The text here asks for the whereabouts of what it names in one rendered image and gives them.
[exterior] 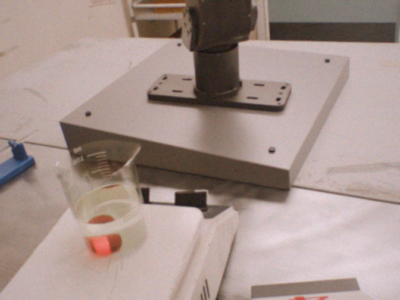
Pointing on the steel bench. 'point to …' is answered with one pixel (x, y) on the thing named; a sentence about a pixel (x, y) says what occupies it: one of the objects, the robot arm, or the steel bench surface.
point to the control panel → (213, 211)
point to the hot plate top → (180, 247)
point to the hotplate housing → (209, 258)
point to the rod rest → (15, 163)
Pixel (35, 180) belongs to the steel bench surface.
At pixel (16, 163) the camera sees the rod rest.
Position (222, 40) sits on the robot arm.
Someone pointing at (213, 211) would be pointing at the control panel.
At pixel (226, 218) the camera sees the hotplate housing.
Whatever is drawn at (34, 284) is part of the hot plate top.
